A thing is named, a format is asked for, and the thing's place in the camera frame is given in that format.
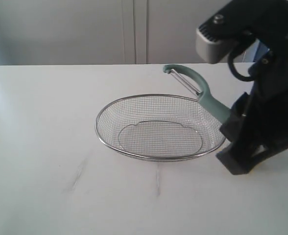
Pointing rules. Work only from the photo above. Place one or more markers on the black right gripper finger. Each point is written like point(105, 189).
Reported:
point(238, 160)

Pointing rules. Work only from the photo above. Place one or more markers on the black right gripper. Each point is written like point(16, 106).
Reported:
point(260, 27)

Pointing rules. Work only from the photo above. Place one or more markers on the teal handled vegetable peeler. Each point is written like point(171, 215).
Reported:
point(205, 98)

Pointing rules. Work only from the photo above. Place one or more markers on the oval metal wire mesh basket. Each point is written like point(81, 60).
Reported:
point(158, 128)

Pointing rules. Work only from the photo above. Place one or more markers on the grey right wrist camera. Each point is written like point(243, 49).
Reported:
point(211, 49)

